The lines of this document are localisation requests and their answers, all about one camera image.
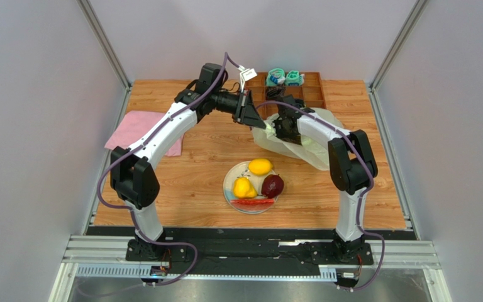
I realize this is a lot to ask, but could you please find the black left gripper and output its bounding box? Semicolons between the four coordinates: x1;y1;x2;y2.
211;89;266;130

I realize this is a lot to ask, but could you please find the pale green avocado plastic bag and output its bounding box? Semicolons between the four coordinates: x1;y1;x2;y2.
251;113;330;171

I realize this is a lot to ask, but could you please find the yellow fake mango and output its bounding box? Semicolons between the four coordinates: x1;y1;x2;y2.
247;158;273;176

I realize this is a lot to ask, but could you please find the dark red fake apple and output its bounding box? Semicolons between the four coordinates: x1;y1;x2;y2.
261;174;285;199

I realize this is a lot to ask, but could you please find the yellow fake lemon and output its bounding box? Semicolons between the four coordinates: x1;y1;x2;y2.
231;177;258;199

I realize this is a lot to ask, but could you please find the red fake watermelon slice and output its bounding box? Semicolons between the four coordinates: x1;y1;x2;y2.
230;199;275;211

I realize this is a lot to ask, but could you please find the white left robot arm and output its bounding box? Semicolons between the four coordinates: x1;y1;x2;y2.
109;63;266;245

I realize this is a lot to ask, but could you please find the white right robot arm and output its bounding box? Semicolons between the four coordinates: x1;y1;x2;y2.
273;96;378;262

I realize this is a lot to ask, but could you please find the dark rolled sock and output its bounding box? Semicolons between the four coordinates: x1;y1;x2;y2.
265;86;286;101

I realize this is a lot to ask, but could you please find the wooden compartment tray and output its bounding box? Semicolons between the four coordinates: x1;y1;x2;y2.
245;72;326;109

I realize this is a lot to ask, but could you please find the teal rolled sock left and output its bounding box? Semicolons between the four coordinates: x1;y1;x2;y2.
265;68;286;87

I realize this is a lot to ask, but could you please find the teal rolled sock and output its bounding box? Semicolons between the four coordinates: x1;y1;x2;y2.
265;68;286;87
284;70;305;86

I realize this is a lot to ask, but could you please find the teal rolled sock right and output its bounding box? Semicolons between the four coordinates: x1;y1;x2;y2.
284;70;305;86

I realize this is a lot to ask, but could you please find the white blue ceramic plate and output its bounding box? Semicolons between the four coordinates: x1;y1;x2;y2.
223;158;286;215

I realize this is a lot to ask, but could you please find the pink folded t-shirt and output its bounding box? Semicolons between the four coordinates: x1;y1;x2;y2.
104;111;165;150

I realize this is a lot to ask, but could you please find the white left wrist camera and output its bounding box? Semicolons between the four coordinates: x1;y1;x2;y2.
237;65;258;92

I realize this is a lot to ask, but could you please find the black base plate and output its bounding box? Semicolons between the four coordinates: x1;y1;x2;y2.
125;228;375;277

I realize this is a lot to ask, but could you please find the aluminium frame rail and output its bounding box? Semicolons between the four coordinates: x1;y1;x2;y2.
50;234;451;301

